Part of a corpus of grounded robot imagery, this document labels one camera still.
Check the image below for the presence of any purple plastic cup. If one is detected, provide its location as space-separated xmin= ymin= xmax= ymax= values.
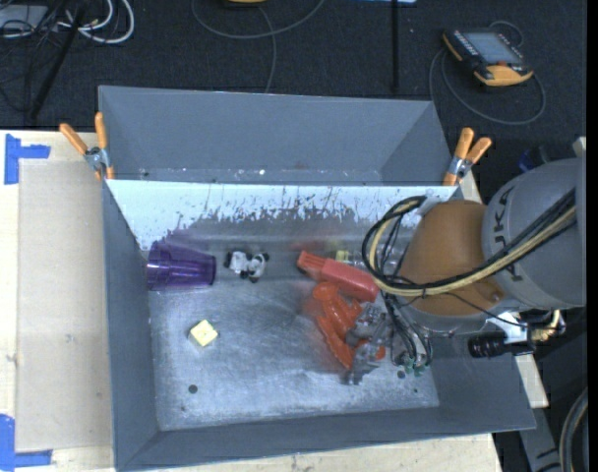
xmin=146 ymin=240 xmax=217 ymax=292

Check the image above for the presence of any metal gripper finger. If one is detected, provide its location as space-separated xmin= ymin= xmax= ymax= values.
xmin=344 ymin=360 xmax=380 ymax=387
xmin=352 ymin=343 xmax=388 ymax=364

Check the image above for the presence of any black cylinder on white bracket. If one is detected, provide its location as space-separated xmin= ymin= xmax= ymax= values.
xmin=467 ymin=320 xmax=537 ymax=360

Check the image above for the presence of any black and white toy animal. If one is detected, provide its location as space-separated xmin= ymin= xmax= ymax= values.
xmin=222 ymin=249 xmax=272 ymax=284

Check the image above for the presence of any pale wood flat board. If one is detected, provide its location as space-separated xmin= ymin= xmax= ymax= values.
xmin=15 ymin=157 xmax=114 ymax=452

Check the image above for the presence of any orange ribbed toy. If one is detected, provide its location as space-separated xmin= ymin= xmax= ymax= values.
xmin=306 ymin=281 xmax=365 ymax=371

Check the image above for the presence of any yellow cube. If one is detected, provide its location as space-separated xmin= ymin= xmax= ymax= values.
xmin=188 ymin=318 xmax=220 ymax=349

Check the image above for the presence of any grey metal bin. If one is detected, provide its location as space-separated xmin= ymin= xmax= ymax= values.
xmin=96 ymin=85 xmax=538 ymax=472

